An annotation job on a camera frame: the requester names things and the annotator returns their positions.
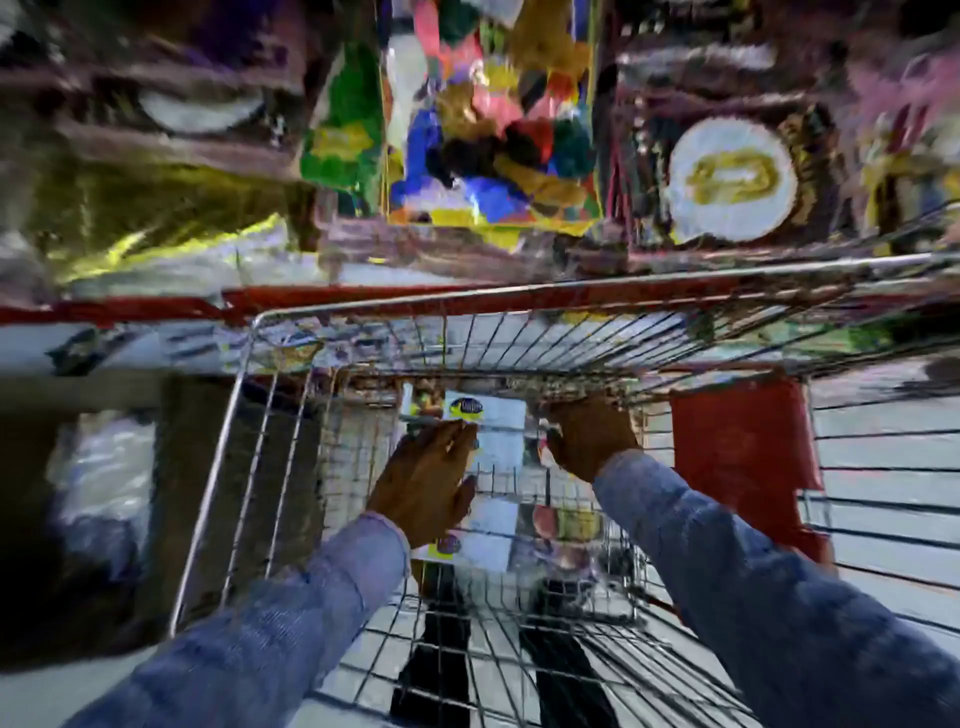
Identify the person's left thumb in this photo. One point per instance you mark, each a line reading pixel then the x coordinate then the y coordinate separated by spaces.
pixel 461 506

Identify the gold foil packet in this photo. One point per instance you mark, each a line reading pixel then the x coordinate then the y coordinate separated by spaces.
pixel 150 225

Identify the person's left forearm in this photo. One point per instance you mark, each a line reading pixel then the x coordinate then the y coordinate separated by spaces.
pixel 255 637

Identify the person's right forearm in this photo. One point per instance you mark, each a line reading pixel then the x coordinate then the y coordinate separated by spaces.
pixel 772 600

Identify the colourful pompom packet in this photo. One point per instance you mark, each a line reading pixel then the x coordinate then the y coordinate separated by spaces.
pixel 487 112

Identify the person's right hand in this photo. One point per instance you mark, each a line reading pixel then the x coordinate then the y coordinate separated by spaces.
pixel 589 435

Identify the red shelf edge rail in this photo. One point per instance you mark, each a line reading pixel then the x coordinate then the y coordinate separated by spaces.
pixel 300 300

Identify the green and yellow packet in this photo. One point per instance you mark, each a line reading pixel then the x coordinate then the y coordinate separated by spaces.
pixel 341 127

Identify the white printed product box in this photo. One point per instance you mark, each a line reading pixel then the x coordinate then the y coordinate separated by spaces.
pixel 491 480

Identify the person's legs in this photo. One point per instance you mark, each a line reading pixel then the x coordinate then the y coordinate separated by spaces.
pixel 495 660

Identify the person's left hand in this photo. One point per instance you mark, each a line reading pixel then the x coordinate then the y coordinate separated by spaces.
pixel 420 487

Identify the red cart seat flap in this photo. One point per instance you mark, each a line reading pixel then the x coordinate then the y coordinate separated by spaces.
pixel 742 457

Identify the white round label packet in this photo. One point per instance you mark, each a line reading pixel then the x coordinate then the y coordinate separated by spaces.
pixel 731 180

